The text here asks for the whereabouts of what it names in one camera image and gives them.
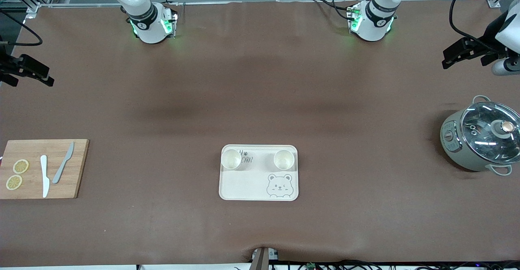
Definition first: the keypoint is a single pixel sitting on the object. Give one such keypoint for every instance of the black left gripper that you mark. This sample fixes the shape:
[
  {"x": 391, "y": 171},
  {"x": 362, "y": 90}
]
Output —
[{"x": 488, "y": 41}]

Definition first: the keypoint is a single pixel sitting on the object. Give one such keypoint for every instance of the grey-green electric cooking pot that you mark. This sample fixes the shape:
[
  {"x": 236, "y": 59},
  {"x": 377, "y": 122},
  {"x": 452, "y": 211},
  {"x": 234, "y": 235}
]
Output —
[{"x": 453, "y": 148}]

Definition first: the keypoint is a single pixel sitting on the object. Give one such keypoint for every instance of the white IKEA cup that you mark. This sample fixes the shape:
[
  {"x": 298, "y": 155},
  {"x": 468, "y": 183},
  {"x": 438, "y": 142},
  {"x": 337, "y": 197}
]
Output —
[
  {"x": 283, "y": 159},
  {"x": 231, "y": 159}
]

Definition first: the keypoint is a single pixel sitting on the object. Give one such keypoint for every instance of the bamboo cutting board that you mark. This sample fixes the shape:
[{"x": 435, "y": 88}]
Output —
[{"x": 32, "y": 150}]

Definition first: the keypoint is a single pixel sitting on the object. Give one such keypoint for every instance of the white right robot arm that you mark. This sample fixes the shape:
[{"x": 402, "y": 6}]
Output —
[{"x": 148, "y": 30}]

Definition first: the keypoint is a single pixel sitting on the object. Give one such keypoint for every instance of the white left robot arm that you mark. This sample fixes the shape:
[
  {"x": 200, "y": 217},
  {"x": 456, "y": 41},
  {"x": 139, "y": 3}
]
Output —
[{"x": 371, "y": 28}]

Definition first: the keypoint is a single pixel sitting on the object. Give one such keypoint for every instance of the white plastic knife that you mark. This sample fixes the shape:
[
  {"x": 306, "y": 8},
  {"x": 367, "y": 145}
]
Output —
[{"x": 44, "y": 176}]

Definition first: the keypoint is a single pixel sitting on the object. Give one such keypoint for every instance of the grey plastic knife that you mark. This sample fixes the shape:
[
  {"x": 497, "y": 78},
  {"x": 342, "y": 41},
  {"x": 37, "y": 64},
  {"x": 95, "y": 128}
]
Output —
[{"x": 61, "y": 166}]

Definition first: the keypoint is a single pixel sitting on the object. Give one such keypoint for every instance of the glass pot lid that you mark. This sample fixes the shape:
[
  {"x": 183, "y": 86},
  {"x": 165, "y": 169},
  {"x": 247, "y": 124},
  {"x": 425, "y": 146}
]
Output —
[{"x": 483, "y": 131}]

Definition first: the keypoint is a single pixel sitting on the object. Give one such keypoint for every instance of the yellow lemon slice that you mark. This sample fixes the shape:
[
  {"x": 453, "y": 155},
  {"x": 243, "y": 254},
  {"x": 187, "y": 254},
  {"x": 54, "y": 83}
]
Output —
[
  {"x": 20, "y": 166},
  {"x": 14, "y": 182}
]

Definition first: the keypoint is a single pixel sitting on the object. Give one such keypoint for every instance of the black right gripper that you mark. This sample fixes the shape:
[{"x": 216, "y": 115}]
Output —
[{"x": 9, "y": 67}]

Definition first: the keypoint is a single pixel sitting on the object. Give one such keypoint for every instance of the white bear print tray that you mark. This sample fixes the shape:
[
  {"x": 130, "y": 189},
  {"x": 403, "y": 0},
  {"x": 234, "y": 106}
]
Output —
[{"x": 248, "y": 180}]

